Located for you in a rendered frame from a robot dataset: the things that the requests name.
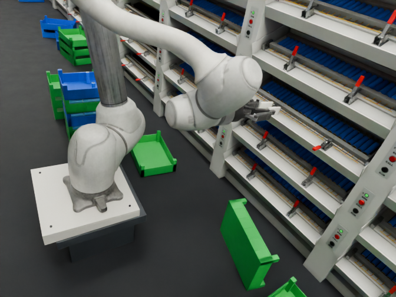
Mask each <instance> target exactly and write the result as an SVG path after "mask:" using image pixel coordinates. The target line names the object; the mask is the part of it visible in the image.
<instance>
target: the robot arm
mask: <svg viewBox="0 0 396 297"><path fill-rule="evenodd" d="M70 1H71V2H72V3H74V4H75V5H76V6H78V7H79V10H80V15H81V20H82V25H83V28H84V33H85V38H86V41H87V46H88V50H89V53H90V58H91V63H92V66H93V71H94V76H95V81H96V84H97V89H98V93H99V97H100V103H99V104H98V106H97V108H96V119H95V123H92V124H86V125H84V126H81V127H80V128H78V129H77V130H76V131H75V132H74V134H73V135H72V137H71V139H70V142H69V145H68V171H69V176H65V177H63V179H62V180H63V183H64V184H65V185H66V187H67V189H68V192H69V194H70V197H71V200H72V203H73V211H74V212H76V213H79V212H82V211H83V210H85V209H87V208H91V207H94V206H96V207H97V208H98V210H99V211H100V212H101V213H104V212H106V211H107V205H106V203H108V202H112V201H118V200H122V199H123V193H122V192H121V191H120V190H119V189H118V187H117V185H116V183H115V181H114V175H115V172H116V171H117V169H118V167H119V165H120V163H121V161H122V159H123V158H124V156H125V155H127V154H128V153H129V152H130V151H131V150H132V149H133V148H134V147H135V145H136V144H137V143H138V142H139V141H140V139H141V138H142V136H143V134H144V131H145V127H146V122H145V118H144V116H143V113H142V112H141V111H140V110H139V109H138V108H137V107H136V104H135V102H134V101H133V100H131V99H130V98H128V97H127V92H126V86H125V82H124V76H123V69H122V65H121V59H120V52H119V49H118V42H117V36H116V34H118V35H121V36H123V37H126V38H129V39H133V40H135V41H139V42H142V43H145V44H149V45H152V46H154V47H158V48H161V49H164V50H168V51H171V52H173V53H175V54H177V55H179V56H181V57H182V58H184V59H185V60H186V61H187V62H188V63H189V64H190V66H191V67H192V69H193V71H194V76H195V79H194V83H195V84H196V86H197V88H196V89H195V90H192V91H189V92H187V93H186V94H181V95H178V96H175V97H173V98H171V99H170V100H168V101H167V102H166V106H165V118H166V121H167V123H168V124H169V126H170V127H171V128H174V129H177V130H183V131H197V130H204V129H208V128H211V127H213V126H223V125H228V124H230V123H232V122H237V121H239V120H240V119H242V118H245V119H247V118H249V119H251V120H252V123H256V122H257V121H264V120H270V118H271V116H272V115H278V113H279V111H280V109H281V107H272V105H273V101H268V102H259V101H260V100H258V99H256V101H254V99H252V98H253V96H254V95H255V94H256V92H257V91H258V89H259V88H260V86H261V84H262V77H263V76H262V70H261V68H260V66H259V64H258V63H257V62H256V61H255V60H254V59H252V58H251V57H247V56H236V57H230V56H228V55H226V53H224V54H220V53H216V52H214V51H212V50H211V49H210V48H208V47H207V46H206V45H204V43H202V42H201V41H199V40H198V39H197V38H195V37H194V36H192V35H190V34H188V33H186V32H184V31H181V30H179V29H176V28H173V27H170V26H167V25H164V24H161V23H158V22H155V21H152V20H149V19H146V18H143V17H140V16H137V15H134V14H131V13H129V12H127V11H124V10H122V9H121V8H119V7H118V6H117V5H115V4H114V3H113V2H112V1H111V0H70Z"/></svg>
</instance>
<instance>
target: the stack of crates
mask: <svg viewBox="0 0 396 297"><path fill-rule="evenodd" d="M46 72H47V79H48V86H49V93H50V97H51V103H52V109H53V112H54V117H55V119H56V120H57V119H63V118H65V117H64V109H63V104H62V97H61V89H60V81H59V76H58V74H51V75H50V72H49V71H46Z"/></svg>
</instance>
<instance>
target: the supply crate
mask: <svg viewBox="0 0 396 297"><path fill-rule="evenodd" d="M89 73H90V83H89V84H88V83H87V80H86V72H71V73H62V69H58V76H59V81H60V86H61V89H62V93H63V96H64V100H77V99H85V98H98V97H99V93H98V89H97V84H96V81H95V76H94V72H89ZM92 82H95V88H92V86H91V83H92Z"/></svg>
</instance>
